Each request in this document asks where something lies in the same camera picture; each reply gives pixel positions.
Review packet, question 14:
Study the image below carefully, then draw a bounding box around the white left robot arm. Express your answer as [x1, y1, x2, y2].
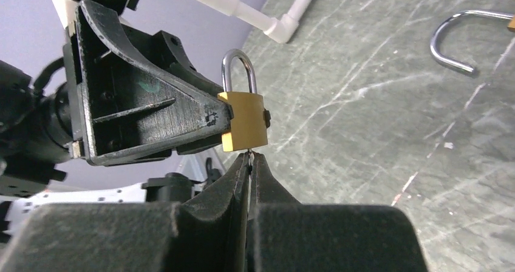
[1, 0, 257, 236]

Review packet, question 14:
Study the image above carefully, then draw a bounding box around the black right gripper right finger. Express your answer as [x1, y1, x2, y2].
[247, 153, 428, 271]

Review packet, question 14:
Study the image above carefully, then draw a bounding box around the small brass padlock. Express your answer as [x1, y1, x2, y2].
[217, 49, 268, 152]

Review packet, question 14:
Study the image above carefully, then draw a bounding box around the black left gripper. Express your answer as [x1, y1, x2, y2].
[1, 0, 226, 198]

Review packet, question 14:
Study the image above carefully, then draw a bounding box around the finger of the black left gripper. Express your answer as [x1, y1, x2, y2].
[120, 24, 271, 156]

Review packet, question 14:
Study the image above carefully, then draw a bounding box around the large brass padlock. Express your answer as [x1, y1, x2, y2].
[429, 9, 514, 78]

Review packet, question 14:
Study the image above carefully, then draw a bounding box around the white pvc pipe frame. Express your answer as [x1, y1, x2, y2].
[196, 0, 313, 44]

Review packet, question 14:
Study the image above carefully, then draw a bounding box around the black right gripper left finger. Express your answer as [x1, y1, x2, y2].
[1, 153, 250, 271]

